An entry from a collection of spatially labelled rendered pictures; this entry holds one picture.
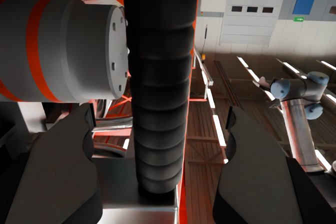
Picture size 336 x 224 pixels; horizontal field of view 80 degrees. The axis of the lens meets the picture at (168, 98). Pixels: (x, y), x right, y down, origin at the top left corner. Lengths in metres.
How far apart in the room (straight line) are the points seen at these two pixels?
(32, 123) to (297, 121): 0.83
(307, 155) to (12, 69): 0.88
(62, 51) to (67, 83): 0.04
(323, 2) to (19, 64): 15.54
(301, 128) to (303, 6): 14.26
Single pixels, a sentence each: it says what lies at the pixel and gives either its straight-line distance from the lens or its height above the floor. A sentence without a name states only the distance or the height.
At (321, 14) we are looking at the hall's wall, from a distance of 15.72.
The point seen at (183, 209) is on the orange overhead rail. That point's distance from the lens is 3.12.
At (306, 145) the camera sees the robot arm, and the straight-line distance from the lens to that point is 0.91.
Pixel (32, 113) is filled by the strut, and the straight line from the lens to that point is 0.40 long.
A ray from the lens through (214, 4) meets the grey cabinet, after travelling 11.39.
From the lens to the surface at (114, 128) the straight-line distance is 0.40.
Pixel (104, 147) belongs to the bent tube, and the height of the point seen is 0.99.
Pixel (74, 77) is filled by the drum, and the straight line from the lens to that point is 0.26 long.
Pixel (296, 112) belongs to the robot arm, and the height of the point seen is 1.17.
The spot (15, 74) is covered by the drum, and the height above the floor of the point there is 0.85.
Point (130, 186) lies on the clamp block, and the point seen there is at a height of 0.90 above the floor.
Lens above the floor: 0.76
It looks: 29 degrees up
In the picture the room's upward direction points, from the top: 178 degrees counter-clockwise
